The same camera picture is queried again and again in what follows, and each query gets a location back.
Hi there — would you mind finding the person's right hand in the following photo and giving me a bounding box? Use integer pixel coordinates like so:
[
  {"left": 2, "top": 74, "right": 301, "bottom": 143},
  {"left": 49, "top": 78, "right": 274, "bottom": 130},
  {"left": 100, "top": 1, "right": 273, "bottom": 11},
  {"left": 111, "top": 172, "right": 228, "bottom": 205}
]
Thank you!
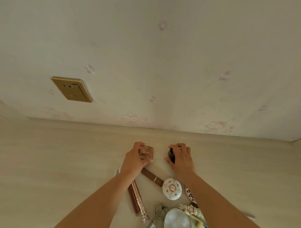
[{"left": 164, "top": 143, "right": 196, "bottom": 180}]

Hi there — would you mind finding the person's left hand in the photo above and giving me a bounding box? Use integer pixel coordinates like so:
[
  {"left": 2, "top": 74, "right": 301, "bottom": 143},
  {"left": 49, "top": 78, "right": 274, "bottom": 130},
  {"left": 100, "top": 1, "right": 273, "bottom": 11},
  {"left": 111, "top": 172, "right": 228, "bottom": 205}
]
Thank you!
[{"left": 120, "top": 142, "right": 155, "bottom": 175}]

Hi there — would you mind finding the small dark round compact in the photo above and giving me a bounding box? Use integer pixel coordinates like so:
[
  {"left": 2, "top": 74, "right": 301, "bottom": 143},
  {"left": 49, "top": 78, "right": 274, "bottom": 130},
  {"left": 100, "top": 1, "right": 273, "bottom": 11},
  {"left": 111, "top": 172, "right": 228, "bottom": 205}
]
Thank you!
[{"left": 167, "top": 147, "right": 176, "bottom": 164}]

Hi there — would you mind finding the brown lipstick tube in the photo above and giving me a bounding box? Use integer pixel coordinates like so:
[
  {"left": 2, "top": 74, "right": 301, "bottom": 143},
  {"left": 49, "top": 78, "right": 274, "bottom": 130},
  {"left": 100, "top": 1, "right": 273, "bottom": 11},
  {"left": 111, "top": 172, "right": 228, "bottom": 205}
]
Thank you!
[{"left": 140, "top": 167, "right": 164, "bottom": 187}]

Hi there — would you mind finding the white floral round compact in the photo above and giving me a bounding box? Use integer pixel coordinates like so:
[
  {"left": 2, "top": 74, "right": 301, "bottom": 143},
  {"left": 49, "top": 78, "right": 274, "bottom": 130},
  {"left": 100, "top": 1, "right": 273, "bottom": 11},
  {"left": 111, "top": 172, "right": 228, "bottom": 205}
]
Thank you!
[{"left": 162, "top": 178, "right": 182, "bottom": 200}]

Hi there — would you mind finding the pink blue patterned compact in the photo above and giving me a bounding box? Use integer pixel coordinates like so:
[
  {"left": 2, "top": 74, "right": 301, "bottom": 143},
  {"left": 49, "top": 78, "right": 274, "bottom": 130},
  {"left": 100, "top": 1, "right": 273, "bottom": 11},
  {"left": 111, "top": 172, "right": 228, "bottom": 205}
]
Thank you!
[{"left": 185, "top": 185, "right": 198, "bottom": 204}]

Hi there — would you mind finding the red Colorkey lip gloss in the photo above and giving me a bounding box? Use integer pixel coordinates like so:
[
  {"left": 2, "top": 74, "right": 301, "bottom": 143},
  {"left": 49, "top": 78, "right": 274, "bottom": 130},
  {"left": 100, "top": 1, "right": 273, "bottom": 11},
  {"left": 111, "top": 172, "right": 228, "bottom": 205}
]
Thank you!
[{"left": 127, "top": 184, "right": 140, "bottom": 214}]

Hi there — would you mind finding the ornate rose gold lip tube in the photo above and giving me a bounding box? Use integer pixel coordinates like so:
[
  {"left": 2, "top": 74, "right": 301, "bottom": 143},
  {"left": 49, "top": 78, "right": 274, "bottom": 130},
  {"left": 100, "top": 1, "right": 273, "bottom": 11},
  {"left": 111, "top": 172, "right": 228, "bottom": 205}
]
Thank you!
[{"left": 131, "top": 179, "right": 148, "bottom": 224}]

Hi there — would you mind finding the silver round cushion compact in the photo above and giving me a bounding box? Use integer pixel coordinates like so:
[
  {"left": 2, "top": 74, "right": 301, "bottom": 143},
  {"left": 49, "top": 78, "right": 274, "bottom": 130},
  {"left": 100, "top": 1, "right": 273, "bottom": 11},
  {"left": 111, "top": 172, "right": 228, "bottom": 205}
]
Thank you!
[{"left": 154, "top": 203, "right": 192, "bottom": 228}]

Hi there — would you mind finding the person's right forearm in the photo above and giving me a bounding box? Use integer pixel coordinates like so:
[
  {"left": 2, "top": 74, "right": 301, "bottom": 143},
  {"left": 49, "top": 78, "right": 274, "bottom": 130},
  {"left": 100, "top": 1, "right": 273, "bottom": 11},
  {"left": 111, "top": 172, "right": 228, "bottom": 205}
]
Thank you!
[{"left": 182, "top": 173, "right": 254, "bottom": 228}]

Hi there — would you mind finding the person's left forearm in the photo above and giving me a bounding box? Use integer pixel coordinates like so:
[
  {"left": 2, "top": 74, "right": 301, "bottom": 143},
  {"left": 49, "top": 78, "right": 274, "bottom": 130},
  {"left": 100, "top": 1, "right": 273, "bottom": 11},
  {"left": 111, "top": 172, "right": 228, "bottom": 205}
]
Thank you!
[{"left": 54, "top": 169, "right": 141, "bottom": 228}]

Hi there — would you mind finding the light wooden table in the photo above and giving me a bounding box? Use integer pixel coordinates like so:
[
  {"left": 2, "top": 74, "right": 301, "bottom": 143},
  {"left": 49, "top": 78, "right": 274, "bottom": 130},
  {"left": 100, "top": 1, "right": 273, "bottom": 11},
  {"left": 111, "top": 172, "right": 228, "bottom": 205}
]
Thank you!
[{"left": 0, "top": 117, "right": 301, "bottom": 228}]

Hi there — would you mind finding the gold wall socket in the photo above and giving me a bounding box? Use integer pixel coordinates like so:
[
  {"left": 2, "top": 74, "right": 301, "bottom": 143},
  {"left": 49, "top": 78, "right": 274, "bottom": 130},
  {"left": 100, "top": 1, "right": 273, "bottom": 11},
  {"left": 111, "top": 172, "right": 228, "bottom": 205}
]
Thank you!
[{"left": 51, "top": 76, "right": 93, "bottom": 103}]

